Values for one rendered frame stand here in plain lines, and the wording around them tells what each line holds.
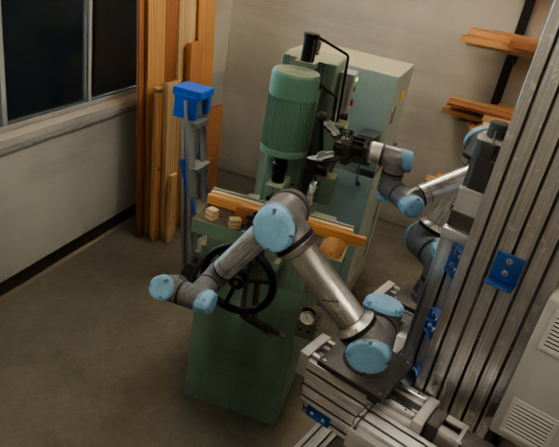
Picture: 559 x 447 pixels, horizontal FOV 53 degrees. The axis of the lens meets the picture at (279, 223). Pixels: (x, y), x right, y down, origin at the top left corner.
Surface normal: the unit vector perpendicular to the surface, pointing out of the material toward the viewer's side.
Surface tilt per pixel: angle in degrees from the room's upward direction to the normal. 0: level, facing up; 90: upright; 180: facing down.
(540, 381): 90
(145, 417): 0
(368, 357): 95
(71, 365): 0
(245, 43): 90
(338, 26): 90
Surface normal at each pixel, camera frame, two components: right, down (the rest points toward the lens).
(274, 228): -0.40, 0.28
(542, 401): -0.59, 0.28
